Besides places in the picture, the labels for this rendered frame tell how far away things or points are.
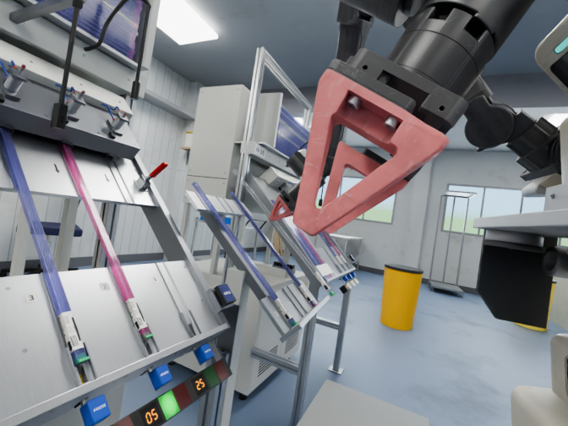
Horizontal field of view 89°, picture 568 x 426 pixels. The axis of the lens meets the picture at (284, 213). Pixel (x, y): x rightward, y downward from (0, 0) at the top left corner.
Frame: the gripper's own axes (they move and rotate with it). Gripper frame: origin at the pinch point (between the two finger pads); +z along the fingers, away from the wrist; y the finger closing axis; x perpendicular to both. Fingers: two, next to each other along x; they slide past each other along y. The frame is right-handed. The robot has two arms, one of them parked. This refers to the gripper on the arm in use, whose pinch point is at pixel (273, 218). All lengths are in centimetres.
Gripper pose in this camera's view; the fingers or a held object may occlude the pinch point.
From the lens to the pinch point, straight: 90.9
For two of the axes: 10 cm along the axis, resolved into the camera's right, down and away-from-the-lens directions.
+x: 6.0, 7.5, -2.7
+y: -3.3, -0.8, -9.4
